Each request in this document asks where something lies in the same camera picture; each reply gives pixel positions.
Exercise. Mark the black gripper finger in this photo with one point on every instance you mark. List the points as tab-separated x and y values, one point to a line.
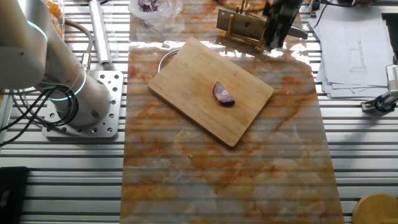
272	32
285	32

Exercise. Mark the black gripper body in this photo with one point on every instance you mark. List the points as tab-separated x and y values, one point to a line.
284	9

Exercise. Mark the steel kitchen knife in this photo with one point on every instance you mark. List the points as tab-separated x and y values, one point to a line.
239	25

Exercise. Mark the red onion wedge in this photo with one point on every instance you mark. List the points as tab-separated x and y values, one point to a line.
222	96

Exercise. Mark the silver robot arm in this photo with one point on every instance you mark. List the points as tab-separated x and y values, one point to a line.
62	71

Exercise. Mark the wooden peg rack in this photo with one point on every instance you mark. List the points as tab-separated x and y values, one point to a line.
230	26

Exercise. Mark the white paper stack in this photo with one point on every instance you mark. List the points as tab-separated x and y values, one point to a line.
351	46

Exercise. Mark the wooden cutting board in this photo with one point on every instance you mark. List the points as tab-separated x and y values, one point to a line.
192	77

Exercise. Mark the chopped red onion bits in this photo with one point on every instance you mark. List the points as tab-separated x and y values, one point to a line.
148	4

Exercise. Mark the marble pattern table mat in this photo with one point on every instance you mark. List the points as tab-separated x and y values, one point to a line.
217	174

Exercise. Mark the wooden stand round base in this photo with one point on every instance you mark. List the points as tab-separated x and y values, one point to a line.
376	208

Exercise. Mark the clear plastic fruit container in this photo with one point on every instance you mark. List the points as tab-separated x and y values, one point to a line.
63	17

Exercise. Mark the orange fruit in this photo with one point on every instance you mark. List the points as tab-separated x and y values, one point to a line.
58	28
54	9

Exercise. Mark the black box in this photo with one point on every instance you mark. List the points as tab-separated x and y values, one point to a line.
14	196

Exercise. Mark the silver depth camera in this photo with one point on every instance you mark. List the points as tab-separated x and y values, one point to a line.
314	7
392	77

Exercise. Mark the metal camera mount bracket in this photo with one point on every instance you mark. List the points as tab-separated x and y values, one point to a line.
367	106

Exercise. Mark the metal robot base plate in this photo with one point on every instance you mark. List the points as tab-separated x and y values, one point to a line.
118	99

